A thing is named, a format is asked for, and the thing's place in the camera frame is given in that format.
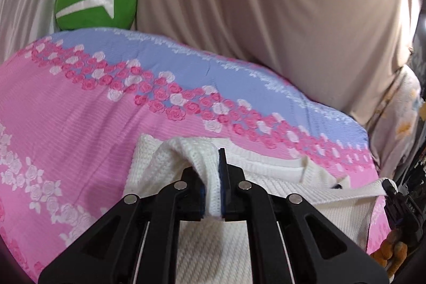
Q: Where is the white knitted sweater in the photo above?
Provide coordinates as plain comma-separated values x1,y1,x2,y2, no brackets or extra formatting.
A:
125,134,399,284

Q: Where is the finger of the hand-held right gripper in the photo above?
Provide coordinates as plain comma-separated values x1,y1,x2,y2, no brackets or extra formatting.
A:
382,179,402,203

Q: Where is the pink floral bedspread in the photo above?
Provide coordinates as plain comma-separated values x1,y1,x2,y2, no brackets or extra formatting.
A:
0,26,391,284

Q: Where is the brown plush toy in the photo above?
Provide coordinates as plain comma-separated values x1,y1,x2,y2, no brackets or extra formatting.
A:
369,229,408,278

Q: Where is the beige draped sheet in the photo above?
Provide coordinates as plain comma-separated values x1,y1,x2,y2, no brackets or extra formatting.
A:
106,0,423,133

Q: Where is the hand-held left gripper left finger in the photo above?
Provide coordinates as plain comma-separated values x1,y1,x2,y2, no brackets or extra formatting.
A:
38,167,205,284

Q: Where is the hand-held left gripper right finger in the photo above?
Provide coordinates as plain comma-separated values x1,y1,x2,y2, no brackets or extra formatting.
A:
218,147,390,284

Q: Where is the floral patterned pillow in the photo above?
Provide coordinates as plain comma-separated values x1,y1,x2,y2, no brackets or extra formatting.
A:
368,64,424,180

